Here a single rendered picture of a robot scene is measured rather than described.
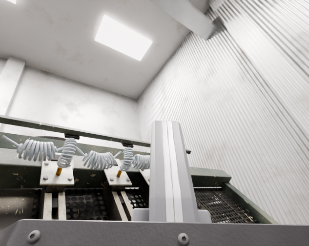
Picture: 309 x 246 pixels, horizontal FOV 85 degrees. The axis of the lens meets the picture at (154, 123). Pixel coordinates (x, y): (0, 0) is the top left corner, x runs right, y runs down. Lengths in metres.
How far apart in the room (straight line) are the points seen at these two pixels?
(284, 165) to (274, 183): 0.27
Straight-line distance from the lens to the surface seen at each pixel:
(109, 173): 0.77
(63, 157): 0.63
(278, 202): 2.70
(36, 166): 0.74
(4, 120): 0.66
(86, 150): 1.31
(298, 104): 2.56
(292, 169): 2.62
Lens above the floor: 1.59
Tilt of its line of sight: 32 degrees up
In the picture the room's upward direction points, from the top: 11 degrees counter-clockwise
